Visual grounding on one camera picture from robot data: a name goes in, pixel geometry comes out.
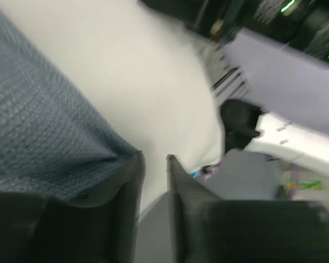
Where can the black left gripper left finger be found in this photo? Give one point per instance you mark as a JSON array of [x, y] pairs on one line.
[[98, 225]]

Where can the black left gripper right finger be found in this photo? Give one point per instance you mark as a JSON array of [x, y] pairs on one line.
[[207, 228]]

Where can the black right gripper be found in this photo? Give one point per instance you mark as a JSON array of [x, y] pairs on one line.
[[303, 25]]

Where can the blue-grey pillowcase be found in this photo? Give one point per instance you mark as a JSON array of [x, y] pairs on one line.
[[52, 140]]

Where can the white pillow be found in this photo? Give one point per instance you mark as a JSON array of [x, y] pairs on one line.
[[141, 70]]

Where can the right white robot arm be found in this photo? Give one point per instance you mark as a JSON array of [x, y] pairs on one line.
[[268, 47]]

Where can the aluminium front frame rail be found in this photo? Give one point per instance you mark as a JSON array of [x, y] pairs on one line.
[[228, 81]]

